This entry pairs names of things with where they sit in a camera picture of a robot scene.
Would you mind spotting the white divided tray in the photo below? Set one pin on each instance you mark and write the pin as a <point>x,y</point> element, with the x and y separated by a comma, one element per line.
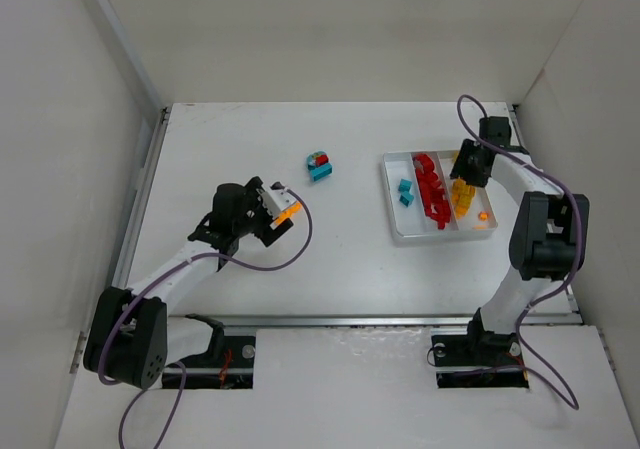
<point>433,216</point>

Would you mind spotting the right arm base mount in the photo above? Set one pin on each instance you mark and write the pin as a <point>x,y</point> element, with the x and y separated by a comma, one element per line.
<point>463,362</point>

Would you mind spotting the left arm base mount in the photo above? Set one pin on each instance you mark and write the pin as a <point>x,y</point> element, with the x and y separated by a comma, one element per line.
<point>205,354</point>

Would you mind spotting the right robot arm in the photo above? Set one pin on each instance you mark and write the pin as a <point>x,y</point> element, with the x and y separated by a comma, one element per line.
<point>547,242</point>

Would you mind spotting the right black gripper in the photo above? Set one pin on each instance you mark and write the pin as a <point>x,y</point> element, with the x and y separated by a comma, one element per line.
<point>467,170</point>

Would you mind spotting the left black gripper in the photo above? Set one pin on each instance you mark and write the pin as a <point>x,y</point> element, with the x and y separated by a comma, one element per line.
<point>267,224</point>

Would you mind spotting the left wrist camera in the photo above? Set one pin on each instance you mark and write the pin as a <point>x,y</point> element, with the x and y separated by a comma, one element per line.
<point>276,198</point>

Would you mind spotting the yellow long studded brick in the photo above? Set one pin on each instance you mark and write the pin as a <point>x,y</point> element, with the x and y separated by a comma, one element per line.
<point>462,193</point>

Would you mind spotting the teal and red square brick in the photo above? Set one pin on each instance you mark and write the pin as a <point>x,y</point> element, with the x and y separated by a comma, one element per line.
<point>404,185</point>

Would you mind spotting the red flower printed brick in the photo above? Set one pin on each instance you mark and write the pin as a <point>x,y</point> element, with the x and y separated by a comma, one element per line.
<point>423,163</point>

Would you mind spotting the aluminium frame rail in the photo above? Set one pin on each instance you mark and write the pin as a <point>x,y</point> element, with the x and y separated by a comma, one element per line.
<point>335,321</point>

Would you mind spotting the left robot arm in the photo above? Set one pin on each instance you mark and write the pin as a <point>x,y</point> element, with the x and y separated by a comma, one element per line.
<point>134,337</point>

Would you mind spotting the teal frog printed brick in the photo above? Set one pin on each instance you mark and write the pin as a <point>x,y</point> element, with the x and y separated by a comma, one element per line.
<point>311,159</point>

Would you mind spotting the teal long brick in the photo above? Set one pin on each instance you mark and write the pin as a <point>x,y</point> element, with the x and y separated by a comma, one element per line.
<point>320,172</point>

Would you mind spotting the orange half round brick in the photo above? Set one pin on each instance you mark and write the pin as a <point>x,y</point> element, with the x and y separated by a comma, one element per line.
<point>286,214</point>

